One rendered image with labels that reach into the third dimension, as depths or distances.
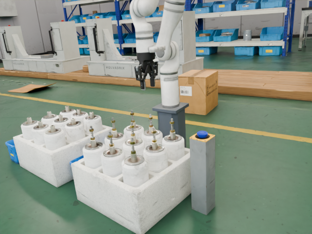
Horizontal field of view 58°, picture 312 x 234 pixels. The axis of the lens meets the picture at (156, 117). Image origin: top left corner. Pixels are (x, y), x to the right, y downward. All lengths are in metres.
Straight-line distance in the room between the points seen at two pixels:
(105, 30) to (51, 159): 2.76
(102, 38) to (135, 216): 3.10
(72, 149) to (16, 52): 4.25
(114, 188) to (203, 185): 0.33
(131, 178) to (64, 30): 3.59
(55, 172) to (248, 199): 0.88
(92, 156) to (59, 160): 0.29
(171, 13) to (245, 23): 8.12
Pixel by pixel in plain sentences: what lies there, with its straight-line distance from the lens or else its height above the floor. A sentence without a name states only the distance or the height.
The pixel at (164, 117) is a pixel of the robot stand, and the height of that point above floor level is 0.25.
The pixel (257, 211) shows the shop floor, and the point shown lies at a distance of 1.23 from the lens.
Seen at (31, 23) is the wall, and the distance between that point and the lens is 8.47.
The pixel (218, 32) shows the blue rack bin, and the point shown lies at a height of 0.42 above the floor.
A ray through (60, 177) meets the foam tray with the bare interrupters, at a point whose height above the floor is 0.05.
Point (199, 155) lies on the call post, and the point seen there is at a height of 0.25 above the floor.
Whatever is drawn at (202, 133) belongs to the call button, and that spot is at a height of 0.33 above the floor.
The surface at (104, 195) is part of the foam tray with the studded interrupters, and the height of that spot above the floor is 0.10.
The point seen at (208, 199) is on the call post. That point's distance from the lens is 1.15.
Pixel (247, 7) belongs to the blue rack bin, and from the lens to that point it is 5.56.
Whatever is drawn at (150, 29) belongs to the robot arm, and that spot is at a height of 0.70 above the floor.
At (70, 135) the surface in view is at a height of 0.21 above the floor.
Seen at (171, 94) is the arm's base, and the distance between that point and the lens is 1.43.
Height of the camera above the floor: 0.73
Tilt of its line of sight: 19 degrees down
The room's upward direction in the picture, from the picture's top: 4 degrees counter-clockwise
